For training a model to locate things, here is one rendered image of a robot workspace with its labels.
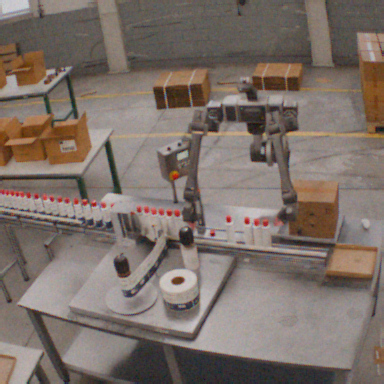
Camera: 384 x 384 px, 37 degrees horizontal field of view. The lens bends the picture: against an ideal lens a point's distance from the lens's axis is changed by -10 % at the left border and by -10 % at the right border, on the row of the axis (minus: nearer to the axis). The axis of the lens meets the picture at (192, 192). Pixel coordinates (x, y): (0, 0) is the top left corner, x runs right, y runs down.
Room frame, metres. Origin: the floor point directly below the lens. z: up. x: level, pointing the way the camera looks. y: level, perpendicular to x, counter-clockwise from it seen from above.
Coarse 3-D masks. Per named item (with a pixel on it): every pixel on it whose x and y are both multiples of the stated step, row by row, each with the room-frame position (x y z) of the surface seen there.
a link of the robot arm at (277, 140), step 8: (280, 128) 2.99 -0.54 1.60; (272, 136) 2.98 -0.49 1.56; (280, 136) 2.97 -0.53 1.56; (280, 144) 2.94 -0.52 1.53; (280, 152) 2.92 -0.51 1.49; (280, 160) 2.89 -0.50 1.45; (280, 168) 2.87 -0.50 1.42; (280, 176) 2.85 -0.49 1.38; (288, 176) 2.84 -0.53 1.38; (288, 184) 2.81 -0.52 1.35; (288, 192) 2.79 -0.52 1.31; (288, 200) 2.77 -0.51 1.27
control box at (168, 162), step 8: (168, 144) 3.26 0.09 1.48; (176, 144) 3.24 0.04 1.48; (184, 144) 3.22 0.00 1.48; (160, 152) 3.18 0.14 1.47; (168, 152) 3.16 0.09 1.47; (176, 152) 3.17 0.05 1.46; (160, 160) 3.19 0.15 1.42; (168, 160) 3.15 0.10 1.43; (176, 160) 3.17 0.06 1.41; (160, 168) 3.21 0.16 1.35; (168, 168) 3.14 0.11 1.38; (176, 168) 3.17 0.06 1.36; (184, 168) 3.19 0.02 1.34; (168, 176) 3.15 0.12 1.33
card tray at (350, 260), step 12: (336, 252) 2.77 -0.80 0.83; (348, 252) 2.74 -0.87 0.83; (360, 252) 2.71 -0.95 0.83; (372, 252) 2.68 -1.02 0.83; (336, 264) 2.65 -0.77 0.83; (348, 264) 2.63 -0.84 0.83; (360, 264) 2.60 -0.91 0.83; (372, 264) 2.57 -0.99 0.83; (348, 276) 2.52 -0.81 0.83; (360, 276) 2.48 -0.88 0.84
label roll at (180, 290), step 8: (168, 272) 2.65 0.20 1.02; (176, 272) 2.64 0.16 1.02; (184, 272) 2.62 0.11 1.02; (192, 272) 2.61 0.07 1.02; (160, 280) 2.59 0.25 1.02; (168, 280) 2.58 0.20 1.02; (176, 280) 2.60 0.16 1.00; (184, 280) 2.57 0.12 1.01; (192, 280) 2.54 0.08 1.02; (160, 288) 2.54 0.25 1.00; (168, 288) 2.51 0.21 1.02; (176, 288) 2.50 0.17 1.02; (184, 288) 2.49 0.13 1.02; (192, 288) 2.49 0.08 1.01; (168, 296) 2.48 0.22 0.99; (176, 296) 2.46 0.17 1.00; (184, 296) 2.46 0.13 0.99; (192, 296) 2.48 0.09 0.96; (168, 304) 2.50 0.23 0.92; (176, 304) 2.47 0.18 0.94; (184, 304) 2.46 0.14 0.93; (192, 304) 2.48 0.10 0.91
